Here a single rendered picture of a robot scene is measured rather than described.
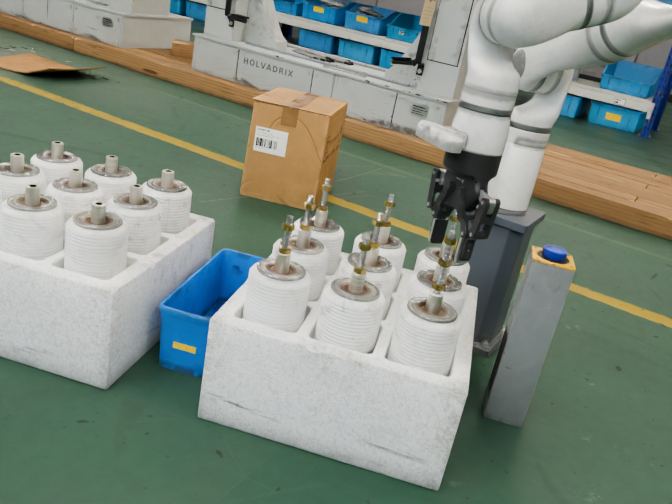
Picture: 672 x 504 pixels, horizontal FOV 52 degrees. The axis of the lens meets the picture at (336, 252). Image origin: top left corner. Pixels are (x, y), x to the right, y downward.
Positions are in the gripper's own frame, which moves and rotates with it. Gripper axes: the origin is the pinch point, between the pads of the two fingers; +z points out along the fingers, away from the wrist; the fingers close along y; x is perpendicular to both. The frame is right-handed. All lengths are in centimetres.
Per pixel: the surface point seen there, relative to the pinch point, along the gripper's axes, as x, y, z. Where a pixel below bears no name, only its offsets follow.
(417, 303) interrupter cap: 1.5, 1.9, 10.5
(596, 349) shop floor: -65, 23, 36
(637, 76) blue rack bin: -383, 334, -2
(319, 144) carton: -25, 107, 15
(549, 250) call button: -23.5, 4.9, 3.0
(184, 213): 27, 47, 15
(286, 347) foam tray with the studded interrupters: 19.9, 5.0, 19.0
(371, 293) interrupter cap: 7.7, 5.2, 10.5
